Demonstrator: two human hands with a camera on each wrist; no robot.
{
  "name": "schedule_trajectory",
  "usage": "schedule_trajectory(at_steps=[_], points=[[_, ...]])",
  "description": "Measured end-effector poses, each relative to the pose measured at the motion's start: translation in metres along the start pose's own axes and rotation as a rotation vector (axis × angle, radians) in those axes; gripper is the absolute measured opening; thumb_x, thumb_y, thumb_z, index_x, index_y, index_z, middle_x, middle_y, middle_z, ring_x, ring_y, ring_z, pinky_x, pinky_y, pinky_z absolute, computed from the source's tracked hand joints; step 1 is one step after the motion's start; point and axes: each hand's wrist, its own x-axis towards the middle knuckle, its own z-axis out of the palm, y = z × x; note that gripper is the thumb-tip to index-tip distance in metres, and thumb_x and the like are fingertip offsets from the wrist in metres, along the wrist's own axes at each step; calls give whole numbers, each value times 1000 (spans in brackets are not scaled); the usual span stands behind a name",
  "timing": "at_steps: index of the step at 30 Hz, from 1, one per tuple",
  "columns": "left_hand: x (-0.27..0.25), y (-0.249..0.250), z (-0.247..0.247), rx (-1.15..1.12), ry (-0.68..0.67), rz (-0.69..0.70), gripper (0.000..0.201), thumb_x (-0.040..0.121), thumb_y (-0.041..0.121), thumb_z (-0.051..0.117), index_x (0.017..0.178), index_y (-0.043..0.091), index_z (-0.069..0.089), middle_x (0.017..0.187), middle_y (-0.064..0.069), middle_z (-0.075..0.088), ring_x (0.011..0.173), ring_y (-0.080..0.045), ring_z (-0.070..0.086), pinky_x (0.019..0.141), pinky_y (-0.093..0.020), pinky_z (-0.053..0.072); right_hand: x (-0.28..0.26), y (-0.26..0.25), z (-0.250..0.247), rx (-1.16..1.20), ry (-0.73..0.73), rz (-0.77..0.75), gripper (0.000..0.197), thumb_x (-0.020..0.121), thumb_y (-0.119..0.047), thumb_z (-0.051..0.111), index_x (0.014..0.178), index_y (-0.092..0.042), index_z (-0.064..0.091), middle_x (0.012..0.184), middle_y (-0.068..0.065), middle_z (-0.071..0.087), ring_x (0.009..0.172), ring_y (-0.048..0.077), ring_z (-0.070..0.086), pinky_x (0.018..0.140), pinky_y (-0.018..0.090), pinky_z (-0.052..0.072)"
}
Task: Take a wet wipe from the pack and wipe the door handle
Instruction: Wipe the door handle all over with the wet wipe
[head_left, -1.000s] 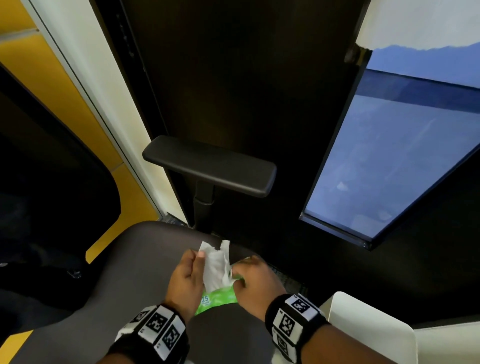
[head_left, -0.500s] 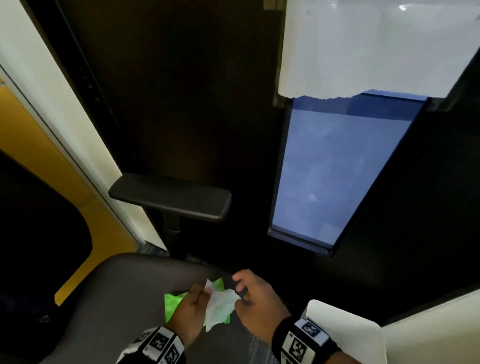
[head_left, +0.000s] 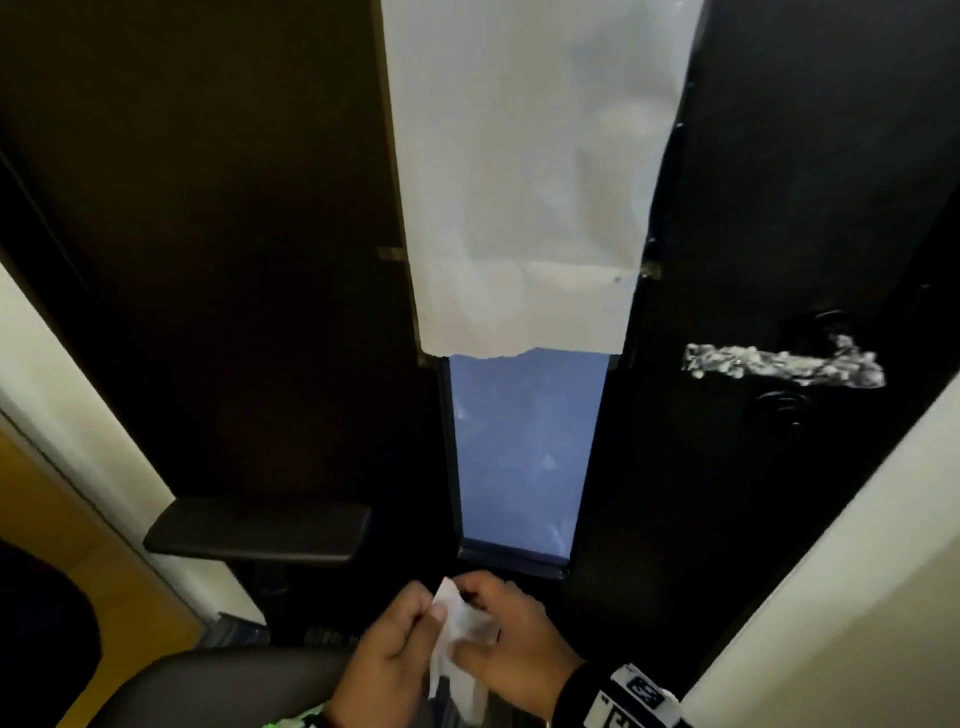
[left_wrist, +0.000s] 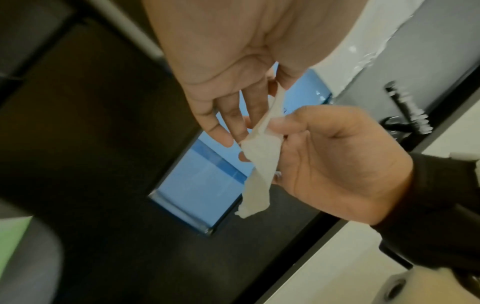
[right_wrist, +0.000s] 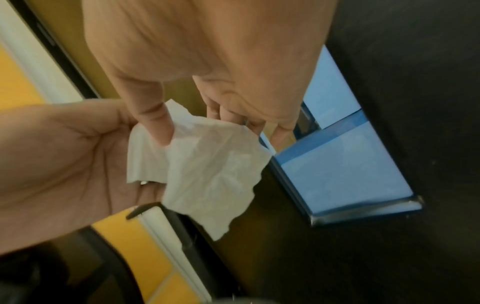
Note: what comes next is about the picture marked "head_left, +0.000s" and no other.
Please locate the person's right hand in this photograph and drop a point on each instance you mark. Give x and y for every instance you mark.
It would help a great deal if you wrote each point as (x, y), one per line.
(517, 652)

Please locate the person's left hand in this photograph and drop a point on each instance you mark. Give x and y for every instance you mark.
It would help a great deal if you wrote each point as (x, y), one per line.
(382, 664)

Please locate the person's right thumb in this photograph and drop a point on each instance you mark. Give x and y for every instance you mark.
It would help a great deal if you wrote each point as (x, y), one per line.
(474, 656)

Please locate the person's left thumb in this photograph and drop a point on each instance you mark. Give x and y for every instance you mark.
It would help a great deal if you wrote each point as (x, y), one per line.
(435, 615)

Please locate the white tissue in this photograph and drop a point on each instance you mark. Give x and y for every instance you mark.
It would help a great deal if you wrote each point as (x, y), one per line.
(457, 634)

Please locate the black and white wrist band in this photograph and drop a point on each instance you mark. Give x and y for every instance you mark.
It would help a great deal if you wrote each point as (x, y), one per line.
(622, 701)

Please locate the blue glass door window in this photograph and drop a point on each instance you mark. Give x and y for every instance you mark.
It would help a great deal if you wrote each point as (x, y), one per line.
(525, 457)

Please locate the black chair armrest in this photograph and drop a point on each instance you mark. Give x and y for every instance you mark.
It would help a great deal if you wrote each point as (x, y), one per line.
(259, 529)

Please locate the black office chair seat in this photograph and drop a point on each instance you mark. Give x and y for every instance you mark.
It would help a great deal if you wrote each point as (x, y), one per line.
(225, 686)

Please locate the brown tape piece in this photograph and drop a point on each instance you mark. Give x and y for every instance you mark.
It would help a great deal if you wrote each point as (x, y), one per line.
(391, 253)
(649, 270)

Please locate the black door keyhole plate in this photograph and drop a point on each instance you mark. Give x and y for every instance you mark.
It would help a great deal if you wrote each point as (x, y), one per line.
(784, 409)

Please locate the white paper sheet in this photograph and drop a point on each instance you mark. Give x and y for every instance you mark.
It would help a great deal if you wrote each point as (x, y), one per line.
(525, 172)

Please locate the black door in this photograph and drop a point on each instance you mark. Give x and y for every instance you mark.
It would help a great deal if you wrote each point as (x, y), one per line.
(757, 187)

